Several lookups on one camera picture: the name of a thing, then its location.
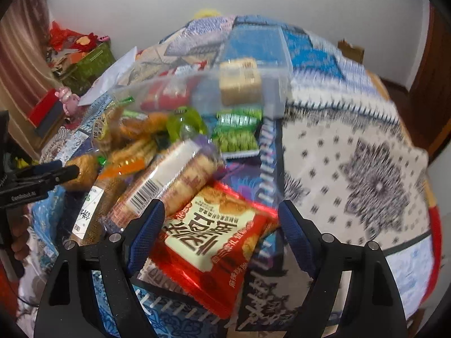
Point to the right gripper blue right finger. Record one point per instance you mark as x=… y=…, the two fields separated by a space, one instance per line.
x=373 y=306

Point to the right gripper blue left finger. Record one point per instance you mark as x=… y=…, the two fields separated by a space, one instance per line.
x=69 y=307

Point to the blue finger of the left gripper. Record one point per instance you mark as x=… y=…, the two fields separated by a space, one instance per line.
x=15 y=192
x=38 y=170

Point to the orange noodle ball bag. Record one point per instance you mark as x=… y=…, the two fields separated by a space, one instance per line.
x=88 y=172

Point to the brown round biscuit pack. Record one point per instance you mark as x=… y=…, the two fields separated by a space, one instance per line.
x=88 y=228

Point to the green fried snack bag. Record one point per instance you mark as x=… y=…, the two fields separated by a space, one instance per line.
x=122 y=123

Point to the red chinese snack bag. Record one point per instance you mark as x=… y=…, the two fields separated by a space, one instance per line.
x=206 y=247

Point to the long biscuit sleeve pack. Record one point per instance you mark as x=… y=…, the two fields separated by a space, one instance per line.
x=174 y=178

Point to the red sausage snack pack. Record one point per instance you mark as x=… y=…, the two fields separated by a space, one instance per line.
x=169 y=95

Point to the green jelly cup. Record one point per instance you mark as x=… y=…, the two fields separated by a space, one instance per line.
x=184 y=123

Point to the green pea snack pack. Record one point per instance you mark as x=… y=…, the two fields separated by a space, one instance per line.
x=234 y=132

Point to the square cracker pack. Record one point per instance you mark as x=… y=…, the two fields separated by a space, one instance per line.
x=240 y=82

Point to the person left hand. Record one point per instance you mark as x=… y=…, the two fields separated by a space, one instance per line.
x=20 y=236

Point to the red box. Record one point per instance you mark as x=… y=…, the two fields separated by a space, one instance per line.
x=46 y=114

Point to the pink plush toy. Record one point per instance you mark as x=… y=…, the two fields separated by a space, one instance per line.
x=69 y=101

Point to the striped red beige curtain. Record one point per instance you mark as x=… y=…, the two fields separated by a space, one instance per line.
x=25 y=76

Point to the green fabric storage box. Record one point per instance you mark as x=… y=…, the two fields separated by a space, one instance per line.
x=80 y=76

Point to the white plastic bag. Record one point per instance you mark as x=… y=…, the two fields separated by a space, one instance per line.
x=109 y=78

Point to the red toys pile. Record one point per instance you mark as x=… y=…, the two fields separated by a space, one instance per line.
x=63 y=41

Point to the patchwork bed quilt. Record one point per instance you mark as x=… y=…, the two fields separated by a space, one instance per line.
x=340 y=153

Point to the wooden door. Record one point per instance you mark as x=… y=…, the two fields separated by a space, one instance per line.
x=430 y=92

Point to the clear plastic storage bin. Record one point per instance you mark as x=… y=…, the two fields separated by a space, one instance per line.
x=266 y=44

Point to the brown cardboard box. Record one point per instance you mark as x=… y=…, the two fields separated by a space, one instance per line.
x=353 y=52

